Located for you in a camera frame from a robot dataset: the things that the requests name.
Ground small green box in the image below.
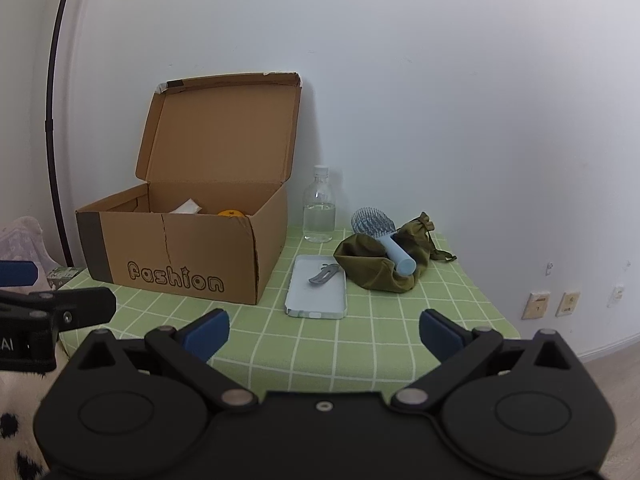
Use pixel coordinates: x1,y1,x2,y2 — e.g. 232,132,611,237
47,266,84,289

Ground white lace cloth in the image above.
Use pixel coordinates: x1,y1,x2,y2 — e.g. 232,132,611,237
0,216,55,292

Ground light blue hairbrush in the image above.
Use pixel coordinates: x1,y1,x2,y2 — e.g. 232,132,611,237
351,207,417,277

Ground clear plastic water bottle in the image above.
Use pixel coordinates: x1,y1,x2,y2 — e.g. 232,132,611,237
302,165,337,244

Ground light blue phone case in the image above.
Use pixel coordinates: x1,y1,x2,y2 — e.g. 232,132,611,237
285,254,349,320

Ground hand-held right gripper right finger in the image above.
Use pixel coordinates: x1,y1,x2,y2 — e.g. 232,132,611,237
392,309,586,413

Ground black spotted white cloth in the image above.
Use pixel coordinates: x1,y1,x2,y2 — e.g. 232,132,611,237
0,340,72,480

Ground small grey metal tool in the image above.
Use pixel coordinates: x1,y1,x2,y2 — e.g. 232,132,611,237
307,263,344,286

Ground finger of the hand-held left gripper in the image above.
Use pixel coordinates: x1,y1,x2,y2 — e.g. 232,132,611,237
0,287,117,343
0,260,40,290

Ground black cable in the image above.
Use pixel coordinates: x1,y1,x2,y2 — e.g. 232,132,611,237
46,0,87,269

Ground brown cardboard shoe box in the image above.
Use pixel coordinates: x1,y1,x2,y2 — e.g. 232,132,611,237
75,72,303,306

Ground green checked tablecloth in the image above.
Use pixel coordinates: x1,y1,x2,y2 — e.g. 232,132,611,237
57,227,521,401

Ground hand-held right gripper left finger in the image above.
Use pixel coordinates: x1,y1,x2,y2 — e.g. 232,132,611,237
65,309,256,413

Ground beige wall socket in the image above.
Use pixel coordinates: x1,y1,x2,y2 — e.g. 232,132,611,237
522,291,551,320
556,291,582,317

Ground olive green drawstring pouch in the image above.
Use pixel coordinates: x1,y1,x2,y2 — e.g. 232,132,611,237
333,211,457,294

